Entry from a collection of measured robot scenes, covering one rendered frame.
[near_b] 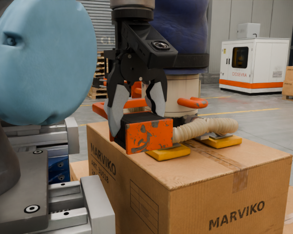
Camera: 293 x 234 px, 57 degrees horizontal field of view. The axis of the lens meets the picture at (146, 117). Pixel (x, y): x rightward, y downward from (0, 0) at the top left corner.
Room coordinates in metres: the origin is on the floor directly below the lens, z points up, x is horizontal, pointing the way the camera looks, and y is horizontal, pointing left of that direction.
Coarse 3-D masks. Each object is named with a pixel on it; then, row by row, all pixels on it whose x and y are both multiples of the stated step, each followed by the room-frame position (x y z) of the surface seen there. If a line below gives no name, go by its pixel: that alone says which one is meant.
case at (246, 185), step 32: (96, 128) 0.95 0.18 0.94; (96, 160) 0.92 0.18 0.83; (128, 160) 0.67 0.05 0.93; (192, 160) 0.64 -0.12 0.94; (224, 160) 0.64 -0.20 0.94; (256, 160) 0.64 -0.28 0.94; (288, 160) 0.67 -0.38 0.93; (128, 192) 0.67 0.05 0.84; (160, 192) 0.52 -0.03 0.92; (192, 192) 0.52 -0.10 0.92; (224, 192) 0.57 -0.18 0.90; (256, 192) 0.62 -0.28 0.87; (128, 224) 0.67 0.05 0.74; (160, 224) 0.52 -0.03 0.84; (192, 224) 0.52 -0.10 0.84; (224, 224) 0.57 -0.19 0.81; (256, 224) 0.62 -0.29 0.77
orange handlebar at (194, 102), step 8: (136, 88) 1.01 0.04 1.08; (96, 104) 0.66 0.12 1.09; (128, 104) 0.72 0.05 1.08; (136, 104) 0.73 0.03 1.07; (144, 104) 0.74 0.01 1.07; (184, 104) 0.73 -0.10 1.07; (192, 104) 0.70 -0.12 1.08; (200, 104) 0.70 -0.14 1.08; (96, 112) 0.65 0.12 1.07; (104, 112) 0.59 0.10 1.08
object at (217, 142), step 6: (210, 138) 0.75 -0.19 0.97; (216, 138) 0.75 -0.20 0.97; (222, 138) 0.75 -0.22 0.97; (228, 138) 0.75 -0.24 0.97; (234, 138) 0.75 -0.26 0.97; (240, 138) 0.76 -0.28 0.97; (210, 144) 0.74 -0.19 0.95; (216, 144) 0.72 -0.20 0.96; (222, 144) 0.72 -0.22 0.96; (228, 144) 0.73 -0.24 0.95; (234, 144) 0.75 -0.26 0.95
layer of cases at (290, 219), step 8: (72, 168) 1.50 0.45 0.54; (80, 168) 1.49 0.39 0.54; (88, 168) 1.49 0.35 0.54; (72, 176) 1.51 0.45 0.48; (80, 176) 1.38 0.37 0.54; (288, 192) 1.21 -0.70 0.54; (288, 200) 1.13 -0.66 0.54; (288, 208) 1.06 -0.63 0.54; (288, 216) 1.00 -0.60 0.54; (288, 224) 0.95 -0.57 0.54; (288, 232) 0.90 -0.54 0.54
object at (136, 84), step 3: (126, 81) 1.08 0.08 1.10; (138, 81) 1.11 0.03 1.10; (126, 84) 1.04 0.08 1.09; (135, 84) 1.02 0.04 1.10; (138, 84) 1.02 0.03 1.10; (126, 87) 1.04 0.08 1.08; (129, 87) 1.01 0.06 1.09; (132, 87) 1.01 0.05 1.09; (135, 87) 1.02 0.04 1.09; (138, 87) 1.02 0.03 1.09; (129, 90) 1.03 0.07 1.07; (132, 90) 1.01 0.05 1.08; (129, 93) 1.01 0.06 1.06; (132, 93) 1.01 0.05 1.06; (135, 93) 1.02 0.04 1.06; (129, 96) 1.01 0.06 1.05; (132, 96) 1.01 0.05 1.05; (135, 96) 1.02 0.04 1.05; (138, 96) 1.02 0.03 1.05; (141, 96) 1.03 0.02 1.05
